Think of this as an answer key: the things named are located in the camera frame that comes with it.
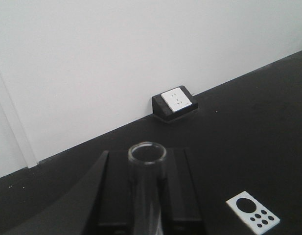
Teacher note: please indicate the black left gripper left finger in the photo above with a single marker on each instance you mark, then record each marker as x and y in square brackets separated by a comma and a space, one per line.
[110, 212]

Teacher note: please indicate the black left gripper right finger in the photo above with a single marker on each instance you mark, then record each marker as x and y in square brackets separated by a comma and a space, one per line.
[180, 207]

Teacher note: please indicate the short clear test tube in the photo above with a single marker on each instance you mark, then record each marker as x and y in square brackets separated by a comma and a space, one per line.
[147, 176]

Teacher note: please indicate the white test tube rack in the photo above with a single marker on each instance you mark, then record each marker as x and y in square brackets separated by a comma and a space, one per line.
[252, 213]

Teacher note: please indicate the black white power socket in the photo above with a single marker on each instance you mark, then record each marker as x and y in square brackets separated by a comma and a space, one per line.
[174, 104]

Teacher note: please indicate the white wall cable duct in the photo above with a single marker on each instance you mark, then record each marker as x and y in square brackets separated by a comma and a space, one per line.
[16, 126]

